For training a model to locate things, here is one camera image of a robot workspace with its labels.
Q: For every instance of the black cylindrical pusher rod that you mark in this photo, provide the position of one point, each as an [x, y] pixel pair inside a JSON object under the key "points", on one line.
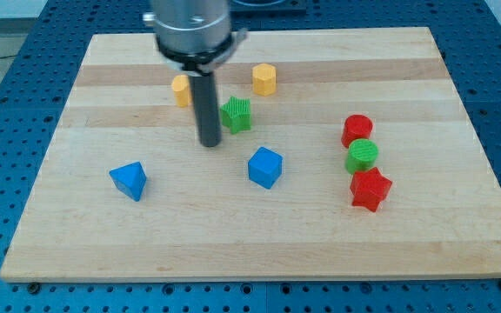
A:
{"points": [[204, 96]]}

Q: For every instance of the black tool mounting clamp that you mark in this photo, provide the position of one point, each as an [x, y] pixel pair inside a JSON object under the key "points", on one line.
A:
{"points": [[203, 62]]}

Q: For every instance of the green star block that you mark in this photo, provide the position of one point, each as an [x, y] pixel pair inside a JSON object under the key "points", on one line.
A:
{"points": [[236, 114]]}

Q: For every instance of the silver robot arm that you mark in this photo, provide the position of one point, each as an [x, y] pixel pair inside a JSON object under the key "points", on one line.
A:
{"points": [[195, 37]]}

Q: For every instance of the yellow hexagon block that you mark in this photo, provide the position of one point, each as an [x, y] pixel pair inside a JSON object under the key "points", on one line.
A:
{"points": [[264, 79]]}

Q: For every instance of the red star block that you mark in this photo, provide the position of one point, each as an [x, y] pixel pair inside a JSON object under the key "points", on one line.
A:
{"points": [[369, 188]]}

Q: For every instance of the yellow block behind rod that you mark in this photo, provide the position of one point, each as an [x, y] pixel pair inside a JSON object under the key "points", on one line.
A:
{"points": [[180, 86]]}

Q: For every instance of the blue cube block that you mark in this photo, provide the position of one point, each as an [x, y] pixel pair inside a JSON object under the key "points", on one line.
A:
{"points": [[265, 167]]}

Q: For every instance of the blue triangular block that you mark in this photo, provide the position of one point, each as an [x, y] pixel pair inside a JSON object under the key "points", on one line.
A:
{"points": [[130, 179]]}

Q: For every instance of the wooden board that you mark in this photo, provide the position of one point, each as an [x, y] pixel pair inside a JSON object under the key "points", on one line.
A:
{"points": [[200, 217]]}

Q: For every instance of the red cylinder block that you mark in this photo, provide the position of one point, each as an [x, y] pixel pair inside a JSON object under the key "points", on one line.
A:
{"points": [[356, 127]]}

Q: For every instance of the green cylinder block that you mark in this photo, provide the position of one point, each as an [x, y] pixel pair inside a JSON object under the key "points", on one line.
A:
{"points": [[362, 155]]}

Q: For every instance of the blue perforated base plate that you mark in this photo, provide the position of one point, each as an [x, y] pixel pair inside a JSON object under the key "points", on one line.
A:
{"points": [[34, 91]]}

